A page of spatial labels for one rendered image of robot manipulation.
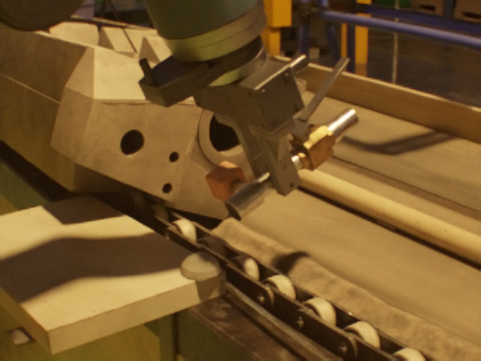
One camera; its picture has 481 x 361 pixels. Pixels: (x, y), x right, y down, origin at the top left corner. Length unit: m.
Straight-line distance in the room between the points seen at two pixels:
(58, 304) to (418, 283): 0.42
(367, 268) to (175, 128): 0.29
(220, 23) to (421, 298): 0.39
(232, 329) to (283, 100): 0.23
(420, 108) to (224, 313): 0.93
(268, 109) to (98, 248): 0.27
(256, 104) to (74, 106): 0.29
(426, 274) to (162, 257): 0.32
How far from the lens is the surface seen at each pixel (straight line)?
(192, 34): 0.68
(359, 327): 0.70
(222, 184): 0.82
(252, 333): 0.73
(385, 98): 1.66
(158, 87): 0.68
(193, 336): 0.78
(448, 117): 1.54
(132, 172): 0.91
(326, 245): 0.97
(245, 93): 0.70
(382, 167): 1.30
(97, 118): 0.87
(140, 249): 0.84
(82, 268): 0.80
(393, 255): 0.96
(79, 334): 0.71
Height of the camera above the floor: 1.15
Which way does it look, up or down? 19 degrees down
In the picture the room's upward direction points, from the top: 1 degrees clockwise
